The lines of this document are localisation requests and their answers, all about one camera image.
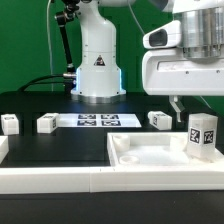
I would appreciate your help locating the white sheet with fiducial tags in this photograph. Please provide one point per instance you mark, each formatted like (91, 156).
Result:
(98, 120)

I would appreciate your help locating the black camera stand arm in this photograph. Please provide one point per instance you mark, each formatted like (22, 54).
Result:
(62, 18)

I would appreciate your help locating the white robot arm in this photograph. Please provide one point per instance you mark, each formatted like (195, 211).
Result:
(184, 57)

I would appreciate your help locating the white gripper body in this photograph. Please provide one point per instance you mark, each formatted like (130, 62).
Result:
(167, 72)

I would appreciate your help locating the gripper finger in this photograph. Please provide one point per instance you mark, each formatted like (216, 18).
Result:
(177, 106)

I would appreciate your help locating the white U-shaped obstacle fence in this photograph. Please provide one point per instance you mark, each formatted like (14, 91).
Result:
(111, 178)

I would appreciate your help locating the white square tabletop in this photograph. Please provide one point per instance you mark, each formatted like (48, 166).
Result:
(154, 149)

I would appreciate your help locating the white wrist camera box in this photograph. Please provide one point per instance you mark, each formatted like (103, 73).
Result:
(166, 36)

